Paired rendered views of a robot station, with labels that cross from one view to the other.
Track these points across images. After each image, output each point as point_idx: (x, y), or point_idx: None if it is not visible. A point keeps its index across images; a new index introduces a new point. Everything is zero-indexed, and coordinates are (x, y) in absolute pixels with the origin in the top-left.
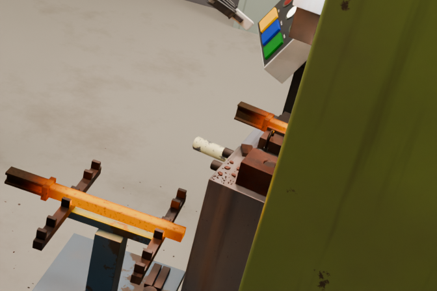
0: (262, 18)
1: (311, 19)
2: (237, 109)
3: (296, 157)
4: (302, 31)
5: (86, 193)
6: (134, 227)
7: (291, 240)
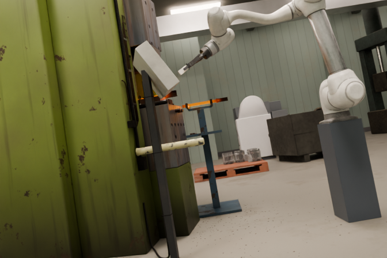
0: (176, 77)
1: None
2: (176, 92)
3: None
4: None
5: (207, 101)
6: (194, 107)
7: None
